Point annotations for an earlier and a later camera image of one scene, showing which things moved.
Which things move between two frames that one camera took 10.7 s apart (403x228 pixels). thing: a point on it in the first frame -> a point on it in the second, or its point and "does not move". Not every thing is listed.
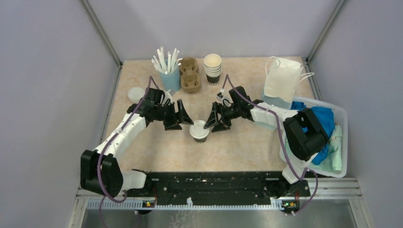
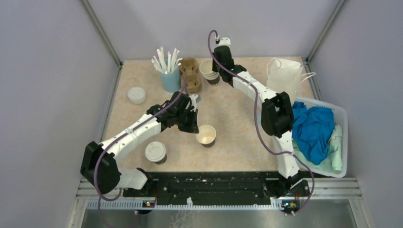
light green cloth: (332, 160) does not move
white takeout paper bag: (282, 77) does not move
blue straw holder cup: (171, 81) does not move
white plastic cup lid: (197, 130) -> (155, 151)
